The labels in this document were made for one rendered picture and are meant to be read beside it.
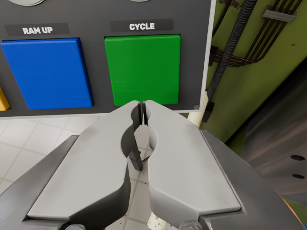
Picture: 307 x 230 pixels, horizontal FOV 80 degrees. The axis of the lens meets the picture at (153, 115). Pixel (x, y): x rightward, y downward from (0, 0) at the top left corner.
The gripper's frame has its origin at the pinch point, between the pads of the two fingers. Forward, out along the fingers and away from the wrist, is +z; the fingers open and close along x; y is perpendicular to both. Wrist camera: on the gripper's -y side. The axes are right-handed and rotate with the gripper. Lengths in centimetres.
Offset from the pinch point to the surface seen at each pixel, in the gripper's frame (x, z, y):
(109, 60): -3.5, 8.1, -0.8
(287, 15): 26.6, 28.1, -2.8
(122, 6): -1.7, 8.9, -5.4
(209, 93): 19, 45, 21
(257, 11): 22.7, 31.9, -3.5
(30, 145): -82, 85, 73
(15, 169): -86, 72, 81
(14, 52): -12.7, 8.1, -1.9
